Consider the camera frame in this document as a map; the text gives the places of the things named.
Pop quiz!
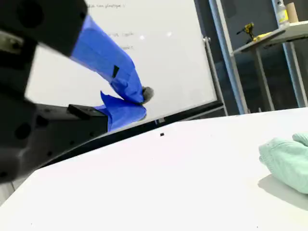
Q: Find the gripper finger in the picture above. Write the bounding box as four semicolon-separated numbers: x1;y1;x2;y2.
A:
36;90;147;154
0;0;154;104

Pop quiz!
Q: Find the pale green T-shirt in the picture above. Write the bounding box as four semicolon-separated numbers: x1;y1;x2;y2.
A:
258;133;308;194

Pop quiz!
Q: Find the black whiteboard tray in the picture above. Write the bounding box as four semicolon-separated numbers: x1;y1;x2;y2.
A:
36;101;224;169

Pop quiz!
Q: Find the white whiteboard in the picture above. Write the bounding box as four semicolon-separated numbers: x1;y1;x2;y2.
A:
25;0;217;132

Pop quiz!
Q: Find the grey whiteboard stand pole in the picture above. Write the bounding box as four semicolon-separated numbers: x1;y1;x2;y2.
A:
203;36;229;116

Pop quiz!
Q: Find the grey metal pillar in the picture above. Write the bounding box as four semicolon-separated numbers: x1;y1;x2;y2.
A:
208;0;250;115

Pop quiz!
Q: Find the grey workbench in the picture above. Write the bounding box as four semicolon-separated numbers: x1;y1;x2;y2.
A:
230;20;308;112

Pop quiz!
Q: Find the clear plastic bottle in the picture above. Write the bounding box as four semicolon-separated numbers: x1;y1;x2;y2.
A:
275;0;290;27

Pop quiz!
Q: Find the brown cardboard tube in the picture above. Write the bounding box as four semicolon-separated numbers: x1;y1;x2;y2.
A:
285;2;299;24

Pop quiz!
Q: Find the yellow cordless drill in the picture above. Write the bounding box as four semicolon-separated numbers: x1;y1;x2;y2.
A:
236;22;256;42

